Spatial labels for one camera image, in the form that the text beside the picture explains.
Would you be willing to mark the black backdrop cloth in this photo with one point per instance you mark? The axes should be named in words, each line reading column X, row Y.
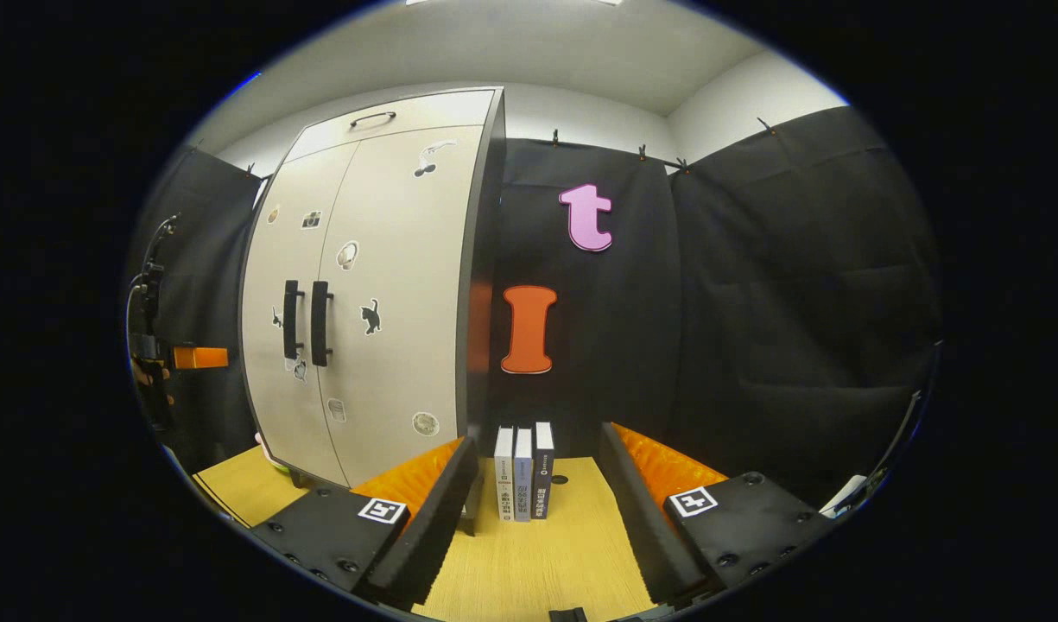
column 753, row 328

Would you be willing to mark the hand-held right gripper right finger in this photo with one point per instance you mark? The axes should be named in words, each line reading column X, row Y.
column 641, row 518

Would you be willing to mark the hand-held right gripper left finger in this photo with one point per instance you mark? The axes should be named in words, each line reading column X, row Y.
column 433, row 527

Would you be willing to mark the small black block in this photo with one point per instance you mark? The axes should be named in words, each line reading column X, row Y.
column 567, row 615

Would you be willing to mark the white book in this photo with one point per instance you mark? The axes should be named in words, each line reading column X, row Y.
column 504, row 475

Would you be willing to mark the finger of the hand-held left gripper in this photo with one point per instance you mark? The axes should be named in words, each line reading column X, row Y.
column 200, row 358

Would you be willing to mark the white cabinet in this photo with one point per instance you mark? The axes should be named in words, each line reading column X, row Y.
column 485, row 302

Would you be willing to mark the lavender book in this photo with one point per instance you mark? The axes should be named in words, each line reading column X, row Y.
column 523, row 475

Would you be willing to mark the small green object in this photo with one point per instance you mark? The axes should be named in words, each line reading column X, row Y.
column 278, row 465

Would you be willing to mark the white side table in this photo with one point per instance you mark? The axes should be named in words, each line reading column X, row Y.
column 844, row 497

